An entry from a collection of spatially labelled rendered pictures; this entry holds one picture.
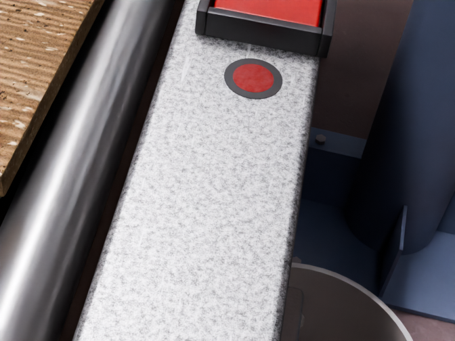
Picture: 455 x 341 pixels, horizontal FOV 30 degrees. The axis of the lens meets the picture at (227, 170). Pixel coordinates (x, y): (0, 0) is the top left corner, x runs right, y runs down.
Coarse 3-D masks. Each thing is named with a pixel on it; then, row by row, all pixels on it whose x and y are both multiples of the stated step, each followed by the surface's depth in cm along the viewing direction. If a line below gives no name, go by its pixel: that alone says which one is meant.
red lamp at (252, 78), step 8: (248, 64) 46; (256, 64) 47; (240, 72) 46; (248, 72) 46; (256, 72) 46; (264, 72) 46; (240, 80) 46; (248, 80) 46; (256, 80) 46; (264, 80) 46; (272, 80) 46; (248, 88) 45; (256, 88) 45; (264, 88) 45
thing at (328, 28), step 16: (208, 0) 47; (336, 0) 48; (208, 16) 47; (224, 16) 46; (240, 16) 46; (256, 16) 47; (208, 32) 48; (224, 32) 47; (240, 32) 47; (256, 32) 47; (272, 32) 47; (288, 32) 47; (304, 32) 46; (320, 32) 46; (288, 48) 47; (304, 48) 47; (320, 48) 47
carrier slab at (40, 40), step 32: (0, 0) 45; (32, 0) 45; (64, 0) 45; (96, 0) 46; (0, 32) 43; (32, 32) 43; (64, 32) 44; (0, 64) 42; (32, 64) 42; (64, 64) 43; (0, 96) 40; (32, 96) 40; (0, 128) 39; (32, 128) 40; (0, 160) 38; (0, 192) 38
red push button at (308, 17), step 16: (224, 0) 48; (240, 0) 48; (256, 0) 48; (272, 0) 48; (288, 0) 48; (304, 0) 49; (320, 0) 49; (272, 16) 47; (288, 16) 47; (304, 16) 48
